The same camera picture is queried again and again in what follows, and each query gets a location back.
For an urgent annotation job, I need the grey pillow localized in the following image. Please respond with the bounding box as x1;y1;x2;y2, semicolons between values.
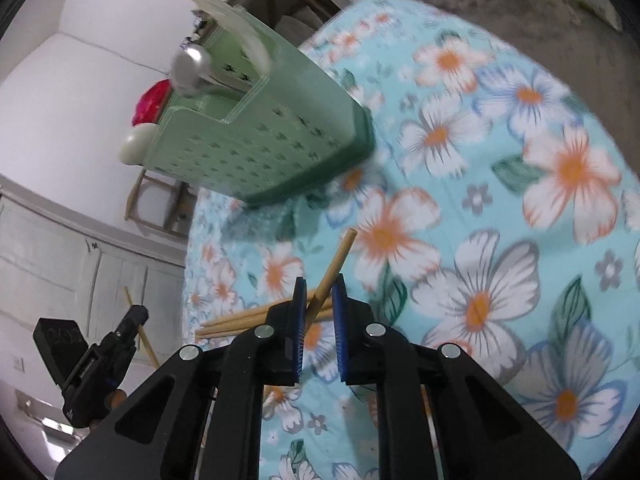
277;10;333;48

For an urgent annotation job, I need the white rice paddle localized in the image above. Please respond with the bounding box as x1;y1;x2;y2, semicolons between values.
180;0;273;73

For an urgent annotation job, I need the floral light blue blanket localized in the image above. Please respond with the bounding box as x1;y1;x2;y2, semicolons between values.
182;0;640;480

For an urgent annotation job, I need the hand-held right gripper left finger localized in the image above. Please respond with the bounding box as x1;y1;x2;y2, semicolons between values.
55;276;307;480

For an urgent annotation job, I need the white panelled door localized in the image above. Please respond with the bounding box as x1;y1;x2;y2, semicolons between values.
0;175;188;361

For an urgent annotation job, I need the green perforated utensil holder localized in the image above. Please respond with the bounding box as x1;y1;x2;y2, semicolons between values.
145;7;376;206

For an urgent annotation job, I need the wooden chopstick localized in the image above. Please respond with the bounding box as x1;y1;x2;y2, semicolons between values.
305;228;358;328
195;307;333;339
204;302;273;325
123;286;162;368
199;302;333;332

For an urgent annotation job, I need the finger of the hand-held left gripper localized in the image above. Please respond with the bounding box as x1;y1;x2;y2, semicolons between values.
107;305;150;356

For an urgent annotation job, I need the white plastic ladle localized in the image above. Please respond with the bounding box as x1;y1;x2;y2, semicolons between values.
119;124;157;166

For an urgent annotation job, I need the red plastic bag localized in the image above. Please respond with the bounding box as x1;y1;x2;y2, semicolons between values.
131;80;171;126

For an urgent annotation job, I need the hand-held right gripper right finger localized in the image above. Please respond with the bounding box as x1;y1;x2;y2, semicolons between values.
331;274;583;480

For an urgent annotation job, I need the metal spoon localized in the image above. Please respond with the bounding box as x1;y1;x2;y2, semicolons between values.
171;42;251;97

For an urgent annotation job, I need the wooden chair black seat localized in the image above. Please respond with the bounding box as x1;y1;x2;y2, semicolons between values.
124;167;198;238

